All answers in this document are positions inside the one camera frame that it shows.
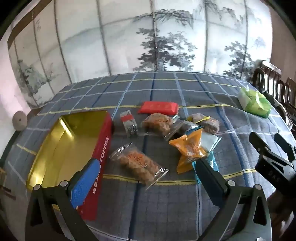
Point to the light blue white snack packet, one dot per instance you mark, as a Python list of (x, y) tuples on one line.
[(212, 164)]

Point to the ink landscape folding screen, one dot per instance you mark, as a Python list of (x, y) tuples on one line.
[(115, 46)]

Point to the dark wooden chair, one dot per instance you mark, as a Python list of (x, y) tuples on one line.
[(266, 71), (290, 91)]

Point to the clear packet of biscuits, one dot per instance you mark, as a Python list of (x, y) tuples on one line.
[(136, 162), (157, 124)]

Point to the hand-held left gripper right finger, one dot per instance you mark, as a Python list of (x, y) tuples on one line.
[(208, 179)]

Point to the orange snack packet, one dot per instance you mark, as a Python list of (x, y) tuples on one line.
[(188, 148)]

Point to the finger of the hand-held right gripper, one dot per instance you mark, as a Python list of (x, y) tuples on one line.
[(284, 144), (260, 143)]

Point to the green tissue pack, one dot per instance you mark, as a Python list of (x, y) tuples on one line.
[(254, 103)]

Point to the red tin box gold inside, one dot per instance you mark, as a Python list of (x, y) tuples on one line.
[(69, 148)]

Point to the brown snack packet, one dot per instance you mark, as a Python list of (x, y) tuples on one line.
[(211, 126), (196, 117)]

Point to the blue plaid tablecloth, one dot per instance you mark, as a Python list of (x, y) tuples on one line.
[(161, 208)]

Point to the grey snack packet red band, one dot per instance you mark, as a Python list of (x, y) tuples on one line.
[(128, 124)]

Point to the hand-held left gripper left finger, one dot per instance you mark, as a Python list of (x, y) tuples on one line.
[(84, 183)]

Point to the round stone disc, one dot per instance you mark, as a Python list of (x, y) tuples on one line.
[(19, 120)]

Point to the clear snack packet blue ends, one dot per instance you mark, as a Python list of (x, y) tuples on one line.
[(185, 127)]

